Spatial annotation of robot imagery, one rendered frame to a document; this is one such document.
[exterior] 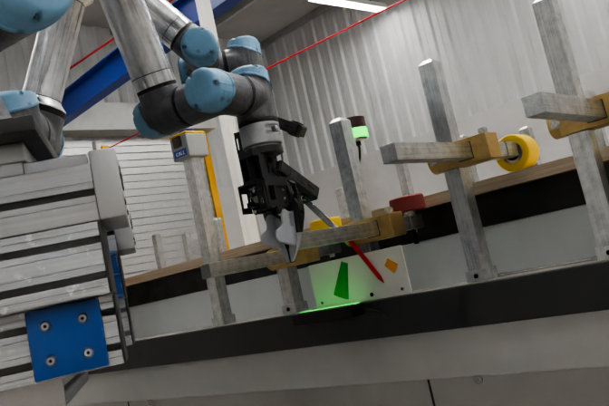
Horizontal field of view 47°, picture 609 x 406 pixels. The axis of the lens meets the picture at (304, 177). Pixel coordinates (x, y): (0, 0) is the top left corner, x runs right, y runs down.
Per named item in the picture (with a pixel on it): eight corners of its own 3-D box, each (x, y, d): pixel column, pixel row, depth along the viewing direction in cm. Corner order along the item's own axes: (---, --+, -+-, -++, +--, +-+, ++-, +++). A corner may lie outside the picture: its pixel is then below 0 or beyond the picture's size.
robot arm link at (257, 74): (216, 72, 128) (243, 80, 135) (227, 130, 126) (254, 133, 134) (249, 59, 124) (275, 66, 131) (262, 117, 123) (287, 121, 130)
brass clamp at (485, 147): (489, 157, 128) (483, 131, 129) (428, 176, 137) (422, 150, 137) (504, 157, 133) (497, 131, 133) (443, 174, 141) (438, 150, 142)
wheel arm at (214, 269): (213, 281, 141) (208, 260, 142) (202, 284, 144) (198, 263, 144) (343, 255, 174) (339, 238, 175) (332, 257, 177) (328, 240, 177)
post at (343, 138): (390, 333, 146) (339, 115, 152) (376, 335, 148) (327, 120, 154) (399, 330, 148) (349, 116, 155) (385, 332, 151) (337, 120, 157)
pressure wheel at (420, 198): (422, 242, 152) (410, 191, 154) (392, 248, 157) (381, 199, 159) (440, 238, 158) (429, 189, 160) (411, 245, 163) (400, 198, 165)
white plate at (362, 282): (410, 293, 141) (400, 245, 142) (316, 309, 157) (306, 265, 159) (412, 293, 141) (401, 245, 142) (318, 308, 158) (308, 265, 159)
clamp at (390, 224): (394, 236, 143) (388, 212, 144) (343, 248, 152) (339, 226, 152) (409, 233, 147) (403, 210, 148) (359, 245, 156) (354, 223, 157)
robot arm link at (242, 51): (223, 48, 164) (258, 43, 165) (231, 92, 163) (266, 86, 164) (222, 37, 157) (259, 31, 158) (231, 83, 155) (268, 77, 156)
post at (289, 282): (297, 321, 162) (256, 124, 169) (287, 322, 165) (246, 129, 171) (307, 317, 165) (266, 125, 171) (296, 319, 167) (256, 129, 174)
